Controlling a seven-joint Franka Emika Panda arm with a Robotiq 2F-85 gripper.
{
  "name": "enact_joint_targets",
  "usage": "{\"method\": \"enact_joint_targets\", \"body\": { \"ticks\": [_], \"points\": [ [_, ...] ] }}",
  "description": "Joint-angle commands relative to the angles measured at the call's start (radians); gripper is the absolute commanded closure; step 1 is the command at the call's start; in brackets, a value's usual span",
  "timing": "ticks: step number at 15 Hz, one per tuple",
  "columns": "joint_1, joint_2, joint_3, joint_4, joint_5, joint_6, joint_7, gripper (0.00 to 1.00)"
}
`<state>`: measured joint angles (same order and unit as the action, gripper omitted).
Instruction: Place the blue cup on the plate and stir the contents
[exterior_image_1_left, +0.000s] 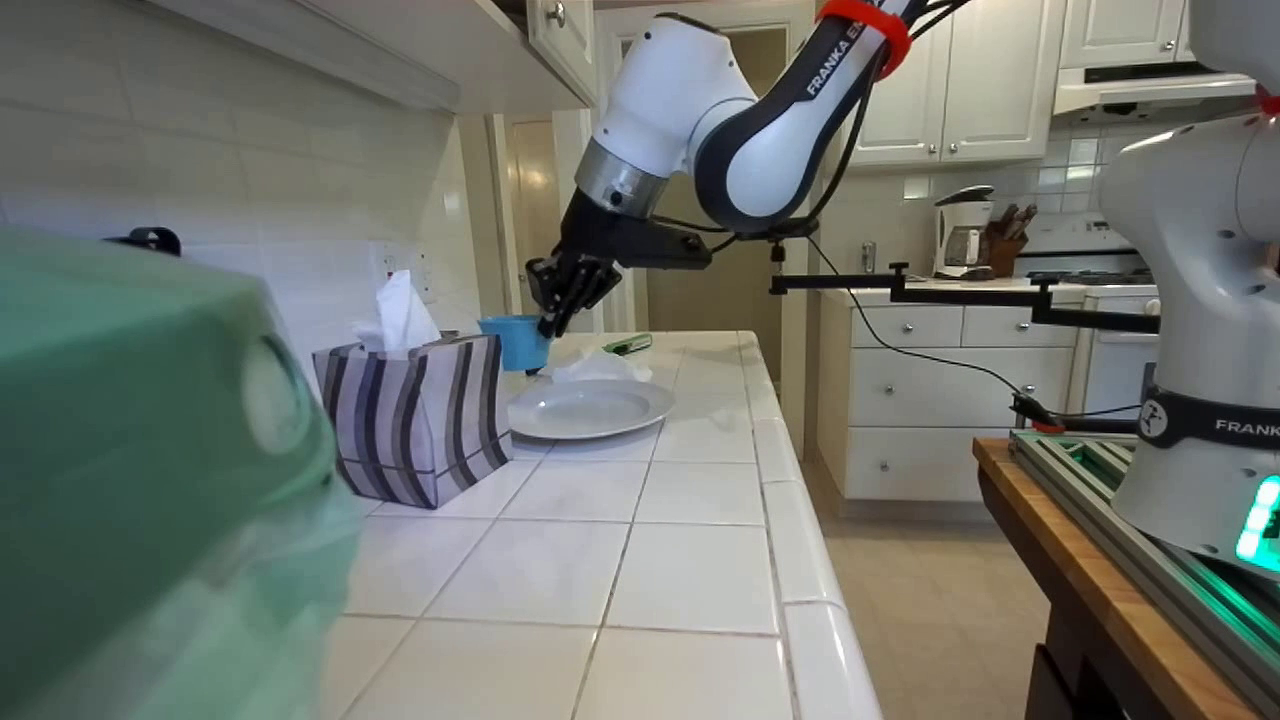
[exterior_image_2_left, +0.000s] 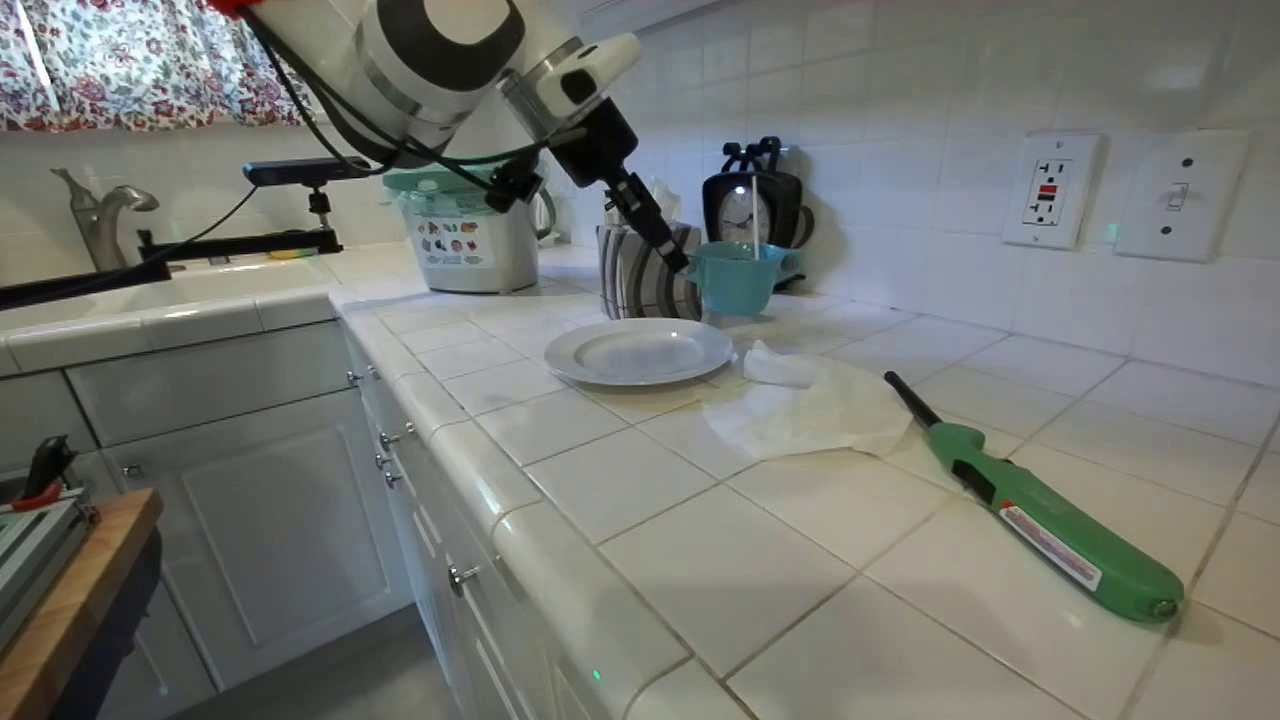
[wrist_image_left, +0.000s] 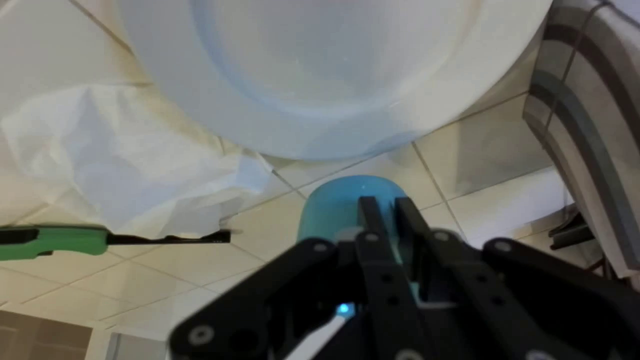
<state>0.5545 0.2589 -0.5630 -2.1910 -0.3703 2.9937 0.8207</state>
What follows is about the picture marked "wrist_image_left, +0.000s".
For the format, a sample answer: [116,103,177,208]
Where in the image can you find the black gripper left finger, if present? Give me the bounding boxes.
[167,193,430,360]

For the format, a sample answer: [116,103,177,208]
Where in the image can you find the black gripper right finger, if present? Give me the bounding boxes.
[393,195,640,360]

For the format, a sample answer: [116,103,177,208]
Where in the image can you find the blue cup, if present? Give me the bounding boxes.
[295,174,424,303]

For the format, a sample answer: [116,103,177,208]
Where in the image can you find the white plate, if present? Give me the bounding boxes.
[118,0,556,164]

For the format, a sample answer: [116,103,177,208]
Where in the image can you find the grey striped tissue box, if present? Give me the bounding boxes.
[521,0,640,279]

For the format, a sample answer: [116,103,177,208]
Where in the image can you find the white paper napkin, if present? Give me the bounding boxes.
[0,82,275,240]

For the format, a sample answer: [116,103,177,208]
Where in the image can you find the green utility lighter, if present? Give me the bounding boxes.
[0,223,232,262]

